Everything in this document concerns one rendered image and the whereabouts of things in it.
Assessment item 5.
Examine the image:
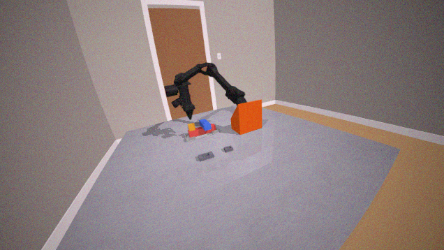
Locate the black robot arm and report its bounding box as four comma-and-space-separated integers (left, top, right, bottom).
165, 62, 247, 108

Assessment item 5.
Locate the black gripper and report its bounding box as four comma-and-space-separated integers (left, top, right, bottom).
180, 93, 195, 119

